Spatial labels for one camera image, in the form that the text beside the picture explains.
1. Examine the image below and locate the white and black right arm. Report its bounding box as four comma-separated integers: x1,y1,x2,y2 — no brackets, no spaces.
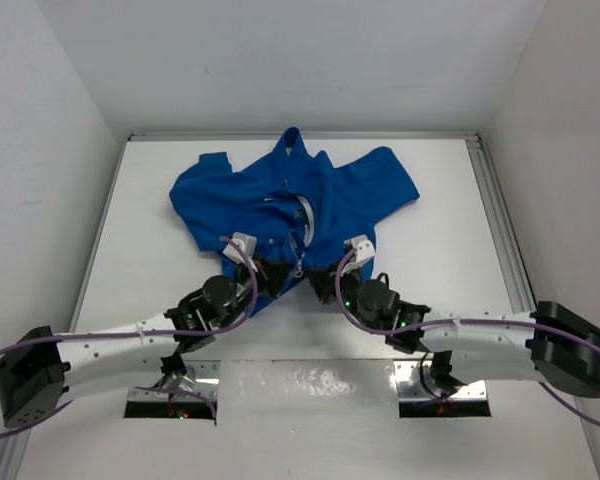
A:
307,266,600,399

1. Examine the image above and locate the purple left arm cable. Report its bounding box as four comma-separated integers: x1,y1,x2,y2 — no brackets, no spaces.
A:
0,235,259,441

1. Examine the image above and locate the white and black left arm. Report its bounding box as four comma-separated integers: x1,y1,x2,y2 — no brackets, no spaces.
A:
0,255,293,433

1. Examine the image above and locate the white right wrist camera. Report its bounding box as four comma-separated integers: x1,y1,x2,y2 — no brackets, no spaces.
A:
342,235,376,274

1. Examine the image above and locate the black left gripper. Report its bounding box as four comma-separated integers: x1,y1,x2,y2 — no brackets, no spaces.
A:
217,252,293,329

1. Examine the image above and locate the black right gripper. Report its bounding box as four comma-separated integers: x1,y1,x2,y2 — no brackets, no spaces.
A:
306,256,380,335

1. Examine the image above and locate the blue zip-up jacket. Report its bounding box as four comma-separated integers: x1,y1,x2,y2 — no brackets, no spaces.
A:
169,127,420,292

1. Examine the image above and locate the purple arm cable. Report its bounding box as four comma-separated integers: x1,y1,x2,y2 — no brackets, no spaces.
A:
333,247,600,432
0,235,259,441

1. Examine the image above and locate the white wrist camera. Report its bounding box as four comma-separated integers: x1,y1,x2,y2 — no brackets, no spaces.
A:
223,232,257,265
342,235,376,274

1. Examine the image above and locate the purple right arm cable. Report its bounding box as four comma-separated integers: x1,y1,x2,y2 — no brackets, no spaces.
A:
333,247,600,432

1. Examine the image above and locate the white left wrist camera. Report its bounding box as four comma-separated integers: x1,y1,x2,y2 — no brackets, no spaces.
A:
223,232,257,265

